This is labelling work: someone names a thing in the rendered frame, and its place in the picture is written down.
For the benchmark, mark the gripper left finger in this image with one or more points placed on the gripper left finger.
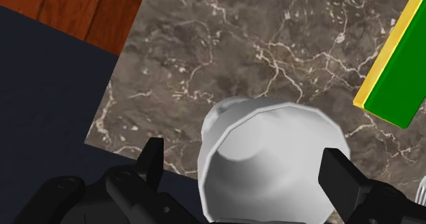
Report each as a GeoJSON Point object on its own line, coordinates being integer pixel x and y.
{"type": "Point", "coordinates": [133, 190]}

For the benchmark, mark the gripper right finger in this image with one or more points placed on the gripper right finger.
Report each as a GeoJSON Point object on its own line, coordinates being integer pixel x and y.
{"type": "Point", "coordinates": [346, 183]}

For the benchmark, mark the white fork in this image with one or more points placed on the white fork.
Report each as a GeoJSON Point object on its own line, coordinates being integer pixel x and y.
{"type": "Point", "coordinates": [422, 191]}

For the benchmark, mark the white cup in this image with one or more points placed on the white cup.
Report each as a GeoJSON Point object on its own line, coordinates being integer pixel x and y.
{"type": "Point", "coordinates": [266, 156]}

